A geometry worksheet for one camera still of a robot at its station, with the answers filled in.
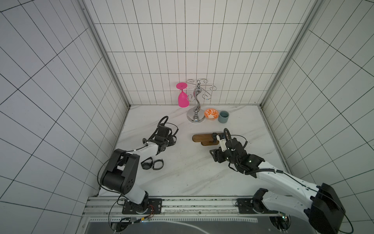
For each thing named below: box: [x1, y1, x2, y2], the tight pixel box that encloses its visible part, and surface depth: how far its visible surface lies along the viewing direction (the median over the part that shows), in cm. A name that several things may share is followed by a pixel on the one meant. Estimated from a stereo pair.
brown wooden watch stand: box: [192, 133, 220, 146], surface depth 94 cm
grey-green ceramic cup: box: [218, 110, 230, 124], surface depth 110 cm
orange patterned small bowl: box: [204, 108, 219, 121], surface depth 112 cm
